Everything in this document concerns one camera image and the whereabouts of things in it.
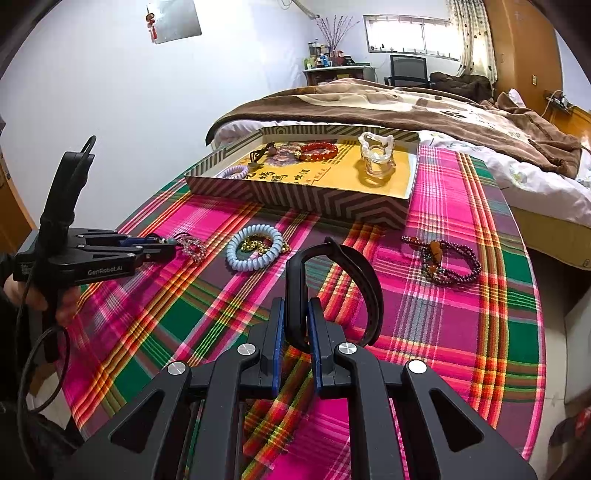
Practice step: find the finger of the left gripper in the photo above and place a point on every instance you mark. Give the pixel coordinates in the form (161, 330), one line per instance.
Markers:
(147, 252)
(138, 240)

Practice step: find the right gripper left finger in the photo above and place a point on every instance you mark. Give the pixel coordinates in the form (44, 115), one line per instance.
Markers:
(247, 371)

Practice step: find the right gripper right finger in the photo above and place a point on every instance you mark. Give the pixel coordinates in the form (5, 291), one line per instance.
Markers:
(344, 370)

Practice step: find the black wristband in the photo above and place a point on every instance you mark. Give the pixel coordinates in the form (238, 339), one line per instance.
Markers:
(356, 266)

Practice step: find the clear plastic hair claw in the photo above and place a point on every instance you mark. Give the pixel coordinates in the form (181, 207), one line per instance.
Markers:
(378, 154)

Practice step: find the person's left hand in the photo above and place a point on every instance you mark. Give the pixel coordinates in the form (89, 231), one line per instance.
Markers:
(67, 306)

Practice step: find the plaid pink tablecloth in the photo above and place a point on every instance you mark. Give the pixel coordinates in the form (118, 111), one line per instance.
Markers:
(459, 289)

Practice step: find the striped cardboard tray box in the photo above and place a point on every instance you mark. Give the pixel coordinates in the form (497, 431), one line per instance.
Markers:
(315, 168)

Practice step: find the red cola bottle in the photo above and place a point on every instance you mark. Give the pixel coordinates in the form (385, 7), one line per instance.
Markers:
(572, 428)

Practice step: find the cluttered desk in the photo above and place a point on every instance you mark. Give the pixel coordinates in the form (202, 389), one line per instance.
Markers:
(324, 65)

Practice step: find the bed with white sheet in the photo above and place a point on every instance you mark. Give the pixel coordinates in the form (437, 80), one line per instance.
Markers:
(551, 210)

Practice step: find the brown blanket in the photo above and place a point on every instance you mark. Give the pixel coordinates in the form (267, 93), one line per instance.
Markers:
(502, 125)

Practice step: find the dried branch vase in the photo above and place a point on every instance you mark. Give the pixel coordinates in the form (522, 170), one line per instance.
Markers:
(334, 29)

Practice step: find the black office chair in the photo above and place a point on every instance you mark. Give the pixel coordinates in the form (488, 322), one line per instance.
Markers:
(408, 71)

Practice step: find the floral curtain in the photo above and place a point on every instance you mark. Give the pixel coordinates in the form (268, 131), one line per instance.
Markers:
(471, 20)

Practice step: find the wooden headboard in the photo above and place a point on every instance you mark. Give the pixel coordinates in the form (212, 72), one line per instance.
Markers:
(574, 121)

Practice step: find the window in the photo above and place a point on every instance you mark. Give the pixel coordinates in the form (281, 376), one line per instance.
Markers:
(413, 35)

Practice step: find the wooden wardrobe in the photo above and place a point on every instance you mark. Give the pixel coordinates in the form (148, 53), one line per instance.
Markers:
(526, 51)

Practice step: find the wall calendar poster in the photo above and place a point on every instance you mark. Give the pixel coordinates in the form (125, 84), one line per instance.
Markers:
(171, 20)

